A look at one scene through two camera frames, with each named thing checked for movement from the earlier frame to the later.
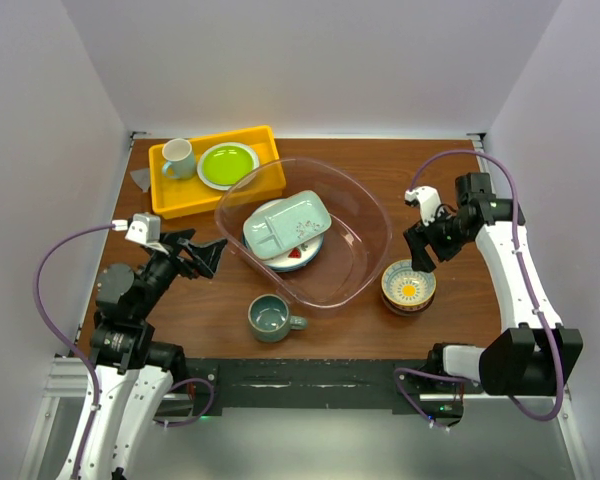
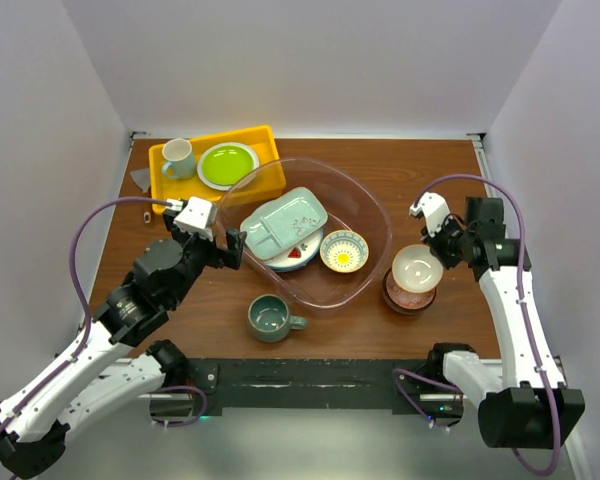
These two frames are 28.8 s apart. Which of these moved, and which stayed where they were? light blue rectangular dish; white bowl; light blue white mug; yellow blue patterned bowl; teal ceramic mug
Moved: yellow blue patterned bowl; white bowl
Stayed: light blue rectangular dish; teal ceramic mug; light blue white mug
